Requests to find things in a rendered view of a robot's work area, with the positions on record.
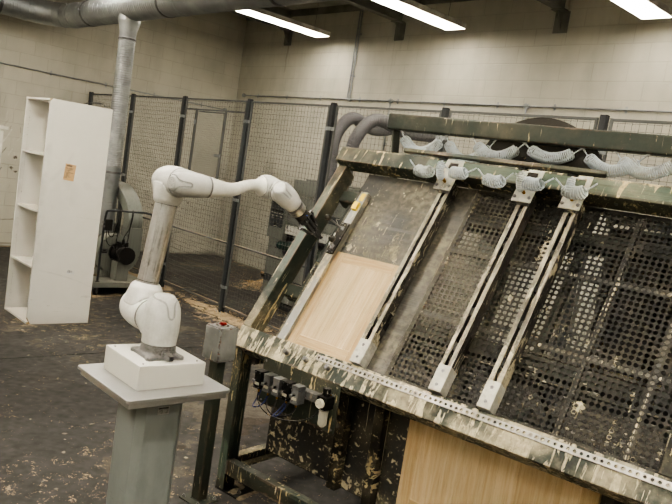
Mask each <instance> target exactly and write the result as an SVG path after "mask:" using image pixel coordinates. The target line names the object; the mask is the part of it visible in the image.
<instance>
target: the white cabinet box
mask: <svg viewBox="0 0 672 504"><path fill-rule="evenodd" d="M112 114H113V110H112V109H107V108H101V107H96V106H91V105H85V104H80V103H75V102H69V101H64V100H59V99H53V98H41V97H27V99H26V109H25V118H24V127H23V137H22V146H21V156H20V165H19V175H18V184H17V193H16V203H15V212H14V222H13V231H12V240H11V250H10V259H9V269H8V278H7V288H6V297H5V306H4V309H6V310H7V311H8V312H10V313H11V314H13V315H14V316H15V317H17V318H18V319H20V320H21V321H22V322H24V323H25V324H58V323H88V316H89V307H90V299H91V290H92V282H93V274H94V265H95V257H96V248H97V240H98V232H99V223H100V215H101V206H102V198H103V190H104V181H105V173H106V164H107V156H108V148H109V139H110V131H111V122H112Z"/></svg>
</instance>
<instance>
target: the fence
mask: <svg viewBox="0 0 672 504"><path fill-rule="evenodd" d="M362 193H363V194H366V196H365V197H364V199H363V201H359V198H360V196H361V195H362ZM370 199H371V196H370V194H369V193H367V192H361V193H360V195H359V197H358V199H357V200H356V201H357V202H360V206H359V208H358V210H357V211H353V210H352V209H351V211H350V212H349V214H348V216H347V218H346V219H345V221H344V223H349V224H350V226H349V227H348V229H347V231H346V233H345V234H344V236H343V238H342V240H341V241H340V243H339V245H338V247H337V248H336V250H335V252H334V254H329V253H326V254H325V256H324V257H323V259H322V261H321V262H320V264H319V266H318V268H317V269H316V271H315V273H314V275H313V276H312V278H311V280H310V281H309V283H308V285H307V287H306V288H305V290H304V292H303V293H302V295H301V297H300V299H299V300H298V302H297V304H296V306H295V307H294V309H293V311H292V312H291V314H290V316H289V318H288V319H287V321H286V323H285V325H284V326H283V328H282V330H281V331H280V333H279V335H278V337H279V338H281V339H284V340H287V339H288V338H289V336H290V334H291V332H292V331H293V329H294V327H295V325H296V324H297V322H298V320H299V319H300V317H301V315H302V313H303V312H304V310H305V308H306V306H307V305H308V303H309V301H310V299H311V298H312V296H313V294H314V292H315V291H316V289H317V287H318V285H319V284H320V282H321V280H322V278H323V277H324V275H325V273H326V271H327V270H328V268H329V266H330V264H331V263H332V261H333V259H334V257H335V256H336V254H337V252H340V251H341V249H342V248H343V246H344V244H345V242H346V241H347V239H348V237H349V235H350V234H351V232H352V230H353V228H354V227H355V225H356V223H357V221H358V220H359V218H360V216H361V214H362V213H363V211H364V209H365V207H366V206H367V204H368V202H369V200H370Z"/></svg>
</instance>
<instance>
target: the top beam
mask: <svg viewBox="0 0 672 504"><path fill-rule="evenodd" d="M410 160H411V161H412V162H413V163H414V165H415V166H416V165H418V164H420V165H423V166H428V165H431V166H432V167H433V168H436V167H437V165H438V164H437V163H438V162H439V161H442V160H438V158H433V157H425V156H417V155H408V154H400V153H392V152H384V151H376V150H367V149H359V148H351V147H343V148H342V149H341V151H340V152H339V154H338V156H337V157H336V161H337V162H338V164H341V165H346V166H347V167H348V168H349V169H350V171H355V172H362V173H369V174H376V175H383V176H389V177H396V178H403V179H410V180H416V181H423V182H430V183H436V181H437V177H436V169H435V174H434V176H433V177H430V178H420V177H418V176H416V175H415V174H413V169H414V166H413V165H412V163H411V162H410ZM464 162H465V163H464V165H463V167H465V168H466V169H467V171H470V170H472V169H474V168H477V169H476V170H474V171H472V172H469V173H468V177H467V178H466V179H465V180H455V184H456V186H457V187H464V188H471V189H478V190H484V191H491V192H498V193H505V194H512V195H513V194H514V192H515V190H516V181H517V180H516V179H517V175H516V174H515V173H517V174H518V173H519V172H520V171H521V172H522V170H519V169H518V168H515V167H507V166H499V165H491V164H482V163H474V162H466V161H464ZM478 168H479V169H480V171H481V172H482V173H483V175H486V174H487V173H488V174H492V175H502V176H503V177H504V178H506V177H508V176H509V175H510V174H512V173H514V174H513V175H512V176H510V177H509V178H508V179H506V185H505V186H504V187H503V188H497V189H496V188H489V187H487V186H484V184H482V183H481V181H482V177H483V176H482V175H481V173H480V172H479V171H478ZM571 177H572V176H568V175H567V174H565V173H557V172H548V171H545V173H544V176H543V178H542V180H543V181H544V182H546V181H548V180H550V179H552V178H554V179H553V180H551V181H549V182H547V183H545V187H544V189H542V190H541V191H536V192H535V198H539V199H546V200H552V201H559V202H560V201H561V199H562V197H563V195H561V188H562V187H561V186H560V184H559V183H558V182H557V181H556V178H557V179H558V180H559V181H560V183H561V184H562V185H563V186H565V185H566V184H568V183H566V182H568V181H567V179H568V178H571ZM575 181H576V182H575V186H581V185H583V186H585V184H586V182H587V180H580V179H576V180H575ZM596 183H598V185H596V186H595V187H593V188H592V189H590V190H589V191H588V196H587V197H586V198H585V199H584V201H583V205H586V206H593V207H600V208H607V209H613V210H620V211H627V212H634V213H641V214H647V215H654V216H661V217H668V218H672V186H664V185H655V184H647V183H639V182H631V181H622V180H614V179H606V178H598V177H594V179H593V181H592V183H591V186H590V187H592V186H593V185H595V184H596Z"/></svg>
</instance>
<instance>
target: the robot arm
mask: <svg viewBox="0 0 672 504"><path fill-rule="evenodd" d="M151 182H152V186H153V199H154V201H155V205H154V209H153V214H152V218H151V222H150V226H149V231H148V235H147V239H146V243H145V248H144V252H143V256H142V260H141V265H140V269H139V273H138V277H137V280H134V281H133V282H132V283H130V286H129V288H128V290H127V291H126V293H125V294H124V295H123V296H122V298H121V300H120V305H119V308H120V313H121V315H122V317H123V318H124V319H125V320H126V321H127V322H128V323H129V324H131V325H132V326H133V327H135V328H137V329H139V330H140V332H141V333H142V338H141V344H140V346H132V347H131V349H130V350H131V351H133V352H135V353H137V354H138V355H139V356H141V357H142V358H144V359H145V361H148V362H152V361H168V362H172V361H173V360H184V356H183V355H180V354H179V353H177V352H176V343H177V339H178V334H179V329H180V321H181V308H180V304H179V301H178V299H177V298H176V297H175V296H174V295H172V294H169V293H163V290H162V287H161V286H160V284H159V281H160V277H161V273H162V268H163V264H164V260H165V256H166V251H167V247H168V243H169V239H170V234H171V230H172V226H173V222H174V217H175V213H176V209H177V206H179V205H180V204H181V202H182V201H183V199H184V197H186V198H212V197H229V196H237V195H240V194H242V193H244V192H246V191H255V193H256V194H257V195H258V196H261V197H264V198H266V199H271V200H273V201H275V202H276V203H277V204H278V205H280V206H281V207H282V208H284V209H285V210H287V212H288V213H289V214H290V215H291V216H292V217H294V218H295V219H296V220H297V221H298V223H299V225H300V227H299V228H298V230H302V231H303V232H305V233H306V234H308V235H313V236H315V237H316V238H317V239H322V238H323V237H322V236H321V234H320V233H319V230H318V228H317V226H318V223H317V220H316V218H315V216H314V212H313V211H312V210H309V211H307V209H306V206H305V205H304V203H303V202H302V201H301V199H300V197H299V195H298V193H297V192H296V191H295V189H294V188H293V187H292V186H291V185H290V184H288V183H287V182H284V181H280V180H279V179H277V178H275V177H273V176H271V175H261V176H259V177H258V178H257V179H251V180H244V181H240V182H236V183H228V182H224V181H221V180H218V179H215V178H213V177H210V176H206V175H203V174H198V173H196V172H193V171H190V170H187V169H184V168H182V167H178V166H171V165H168V166H163V167H160V168H158V169H157V170H156V171H155V172H154V173H153V175H152V180H151ZM310 218H311V219H310ZM302 225H304V226H305V227H306V228H307V229H308V230H309V231H308V230H306V229H305V228H304V227H303V226H302ZM312 228H313V229H312Z"/></svg>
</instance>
